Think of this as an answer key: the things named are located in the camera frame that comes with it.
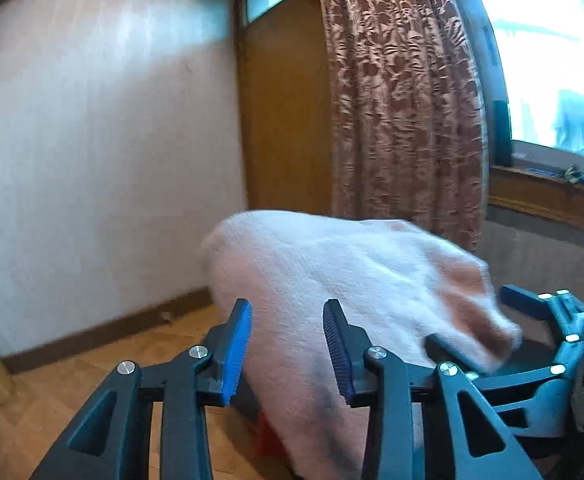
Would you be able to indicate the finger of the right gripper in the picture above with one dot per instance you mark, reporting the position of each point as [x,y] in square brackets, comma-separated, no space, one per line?
[561,311]
[477,364]

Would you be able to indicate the window with frame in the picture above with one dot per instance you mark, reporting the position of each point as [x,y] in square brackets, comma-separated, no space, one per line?
[530,56]

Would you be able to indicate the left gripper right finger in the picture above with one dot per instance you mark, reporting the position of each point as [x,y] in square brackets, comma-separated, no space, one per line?
[424,423]

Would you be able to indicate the brown floral curtain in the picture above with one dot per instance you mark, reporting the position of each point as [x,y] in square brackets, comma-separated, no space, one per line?
[409,133]

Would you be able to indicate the pink knitted sweater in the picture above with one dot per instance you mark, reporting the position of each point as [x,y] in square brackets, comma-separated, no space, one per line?
[396,281]

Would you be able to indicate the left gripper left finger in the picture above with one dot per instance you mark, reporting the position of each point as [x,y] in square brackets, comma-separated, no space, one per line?
[109,437]

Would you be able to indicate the wooden door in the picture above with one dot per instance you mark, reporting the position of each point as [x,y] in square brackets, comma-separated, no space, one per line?
[282,70]

